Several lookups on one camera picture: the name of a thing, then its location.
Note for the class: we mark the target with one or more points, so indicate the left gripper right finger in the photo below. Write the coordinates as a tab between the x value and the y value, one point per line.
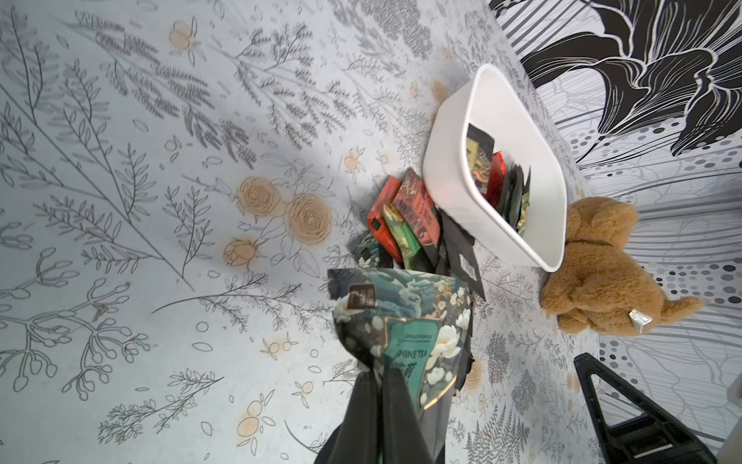
402	440

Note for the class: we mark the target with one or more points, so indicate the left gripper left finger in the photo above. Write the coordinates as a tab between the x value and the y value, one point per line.
356	440

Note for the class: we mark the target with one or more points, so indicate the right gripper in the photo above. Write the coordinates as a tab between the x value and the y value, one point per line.
654	436

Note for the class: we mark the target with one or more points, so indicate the yellow green tea bag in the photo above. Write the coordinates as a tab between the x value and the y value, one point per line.
480	150

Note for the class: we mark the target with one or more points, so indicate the green label tea bag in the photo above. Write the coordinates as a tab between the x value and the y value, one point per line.
524	206

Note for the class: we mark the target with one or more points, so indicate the black barcode tea bag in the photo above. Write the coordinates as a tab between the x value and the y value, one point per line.
462	261

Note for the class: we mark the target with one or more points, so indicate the red black tea bag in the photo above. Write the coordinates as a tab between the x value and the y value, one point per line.
417	209

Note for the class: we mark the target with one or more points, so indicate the white storage box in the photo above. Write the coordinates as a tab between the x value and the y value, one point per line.
490	103

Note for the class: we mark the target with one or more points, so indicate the brown teddy bear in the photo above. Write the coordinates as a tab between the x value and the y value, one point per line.
599	286

